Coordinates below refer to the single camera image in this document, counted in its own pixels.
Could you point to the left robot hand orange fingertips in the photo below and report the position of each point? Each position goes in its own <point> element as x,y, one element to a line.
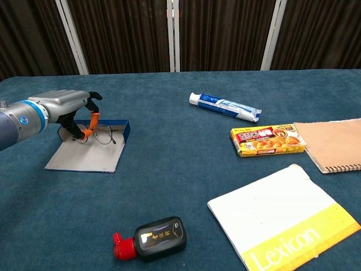
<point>62,100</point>

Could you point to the wire-frame eyeglasses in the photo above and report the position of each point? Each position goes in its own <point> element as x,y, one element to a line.
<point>103,137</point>

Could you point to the blue box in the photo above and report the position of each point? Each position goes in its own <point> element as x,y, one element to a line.
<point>90,158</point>

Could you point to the dark curtain partition panel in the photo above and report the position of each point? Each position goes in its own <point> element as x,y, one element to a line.
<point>318,34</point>
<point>222,34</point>
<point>121,34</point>
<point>28,34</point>

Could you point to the blue felt table cloth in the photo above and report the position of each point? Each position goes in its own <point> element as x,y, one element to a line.
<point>169,169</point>

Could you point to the white blue toothpaste tube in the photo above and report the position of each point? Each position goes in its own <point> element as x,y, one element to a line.
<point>225,105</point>

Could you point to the black ink bottle red cap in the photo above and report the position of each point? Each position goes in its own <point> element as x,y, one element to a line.
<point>160,238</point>

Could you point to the yellow curry roux box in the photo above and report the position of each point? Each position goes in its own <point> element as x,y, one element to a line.
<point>268,141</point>

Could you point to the white yellow Lexicon book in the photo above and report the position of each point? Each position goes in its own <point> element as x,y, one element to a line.
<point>276,209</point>

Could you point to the brown spiral notebook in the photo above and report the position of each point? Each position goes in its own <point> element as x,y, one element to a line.
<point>332,144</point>

